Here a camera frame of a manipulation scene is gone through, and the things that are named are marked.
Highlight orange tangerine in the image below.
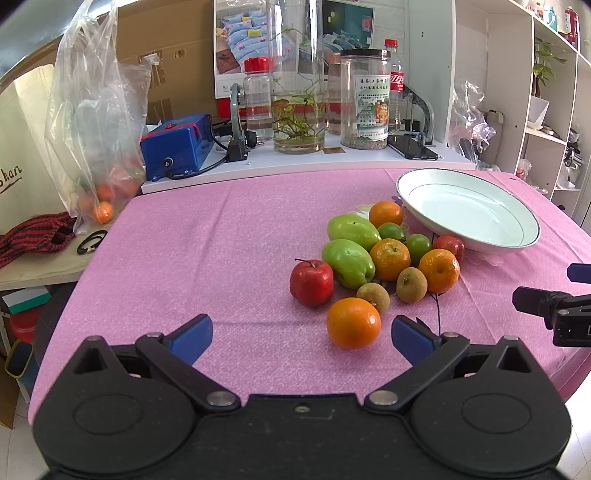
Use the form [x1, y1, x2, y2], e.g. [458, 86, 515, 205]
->
[419, 249, 460, 294]
[370, 238, 411, 282]

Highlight small red apple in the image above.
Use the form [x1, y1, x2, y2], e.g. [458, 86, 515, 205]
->
[433, 235, 465, 263]

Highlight black hair clip ring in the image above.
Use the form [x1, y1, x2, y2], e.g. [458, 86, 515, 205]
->
[76, 229, 109, 256]

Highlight small gold label plate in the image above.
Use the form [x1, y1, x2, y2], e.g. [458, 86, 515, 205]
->
[322, 147, 345, 154]

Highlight clear jar red lid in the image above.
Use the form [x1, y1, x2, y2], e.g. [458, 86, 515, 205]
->
[243, 57, 273, 143]

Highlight green mango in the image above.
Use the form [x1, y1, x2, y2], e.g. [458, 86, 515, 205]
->
[327, 213, 382, 251]
[322, 239, 376, 290]

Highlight large orange front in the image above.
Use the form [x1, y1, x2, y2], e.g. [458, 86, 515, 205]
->
[327, 297, 382, 350]

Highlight grey phone stand right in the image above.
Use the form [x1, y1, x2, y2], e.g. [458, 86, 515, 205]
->
[403, 85, 435, 145]

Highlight crumpled clear plastic bag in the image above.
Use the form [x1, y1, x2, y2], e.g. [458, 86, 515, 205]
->
[448, 80, 497, 169]

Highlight pink tablecloth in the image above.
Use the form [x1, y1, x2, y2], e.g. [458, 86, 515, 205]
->
[29, 169, 590, 412]

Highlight white ceramic plate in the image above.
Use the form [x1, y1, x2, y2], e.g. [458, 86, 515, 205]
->
[397, 168, 541, 254]

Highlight bedding poster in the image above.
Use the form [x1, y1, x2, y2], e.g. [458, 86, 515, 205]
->
[213, 1, 376, 99]

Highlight white raised board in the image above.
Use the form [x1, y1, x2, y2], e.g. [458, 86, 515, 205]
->
[141, 134, 476, 194]

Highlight blue power supply box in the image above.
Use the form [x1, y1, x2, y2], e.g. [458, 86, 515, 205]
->
[140, 114, 214, 182]

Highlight tall glass plant vase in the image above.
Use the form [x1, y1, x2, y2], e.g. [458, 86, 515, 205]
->
[266, 1, 325, 154]

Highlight potted green plant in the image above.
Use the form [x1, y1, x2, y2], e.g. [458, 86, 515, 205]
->
[528, 36, 572, 137]

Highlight grey phone stand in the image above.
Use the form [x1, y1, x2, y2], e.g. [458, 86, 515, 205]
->
[226, 83, 247, 162]
[403, 85, 435, 145]

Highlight cola bottle red label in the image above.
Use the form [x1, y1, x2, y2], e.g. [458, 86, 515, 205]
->
[385, 39, 405, 135]

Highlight brown longan fruit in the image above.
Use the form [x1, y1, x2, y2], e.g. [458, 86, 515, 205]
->
[396, 267, 428, 304]
[356, 282, 391, 315]

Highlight black smartphone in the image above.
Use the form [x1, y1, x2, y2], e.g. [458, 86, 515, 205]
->
[388, 135, 439, 161]

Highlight red black knitted cloth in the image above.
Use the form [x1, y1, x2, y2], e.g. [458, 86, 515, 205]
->
[0, 212, 75, 268]

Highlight grey phone stand left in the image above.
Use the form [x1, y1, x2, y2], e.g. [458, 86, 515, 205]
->
[226, 83, 247, 162]

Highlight red apple with stem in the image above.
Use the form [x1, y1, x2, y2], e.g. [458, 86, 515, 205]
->
[290, 258, 335, 308]

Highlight green lime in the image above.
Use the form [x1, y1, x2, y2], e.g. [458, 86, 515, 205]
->
[378, 222, 407, 243]
[406, 233, 432, 267]

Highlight white canvas tote bag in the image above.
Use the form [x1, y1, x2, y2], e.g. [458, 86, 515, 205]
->
[0, 65, 66, 234]

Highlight clear plastic bag of oranges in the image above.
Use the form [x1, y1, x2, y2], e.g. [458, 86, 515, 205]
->
[45, 1, 159, 234]

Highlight green mango front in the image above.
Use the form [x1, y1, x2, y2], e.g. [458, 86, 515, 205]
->
[322, 239, 376, 290]

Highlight green lime front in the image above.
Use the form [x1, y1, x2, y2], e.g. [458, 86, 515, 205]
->
[406, 233, 432, 267]

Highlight cardboard box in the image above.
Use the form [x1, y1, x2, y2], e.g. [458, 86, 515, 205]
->
[116, 0, 217, 124]

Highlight clear jar with green label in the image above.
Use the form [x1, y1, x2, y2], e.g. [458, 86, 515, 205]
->
[341, 49, 391, 150]

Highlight white shelving unit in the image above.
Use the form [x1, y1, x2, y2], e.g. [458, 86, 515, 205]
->
[405, 1, 590, 225]

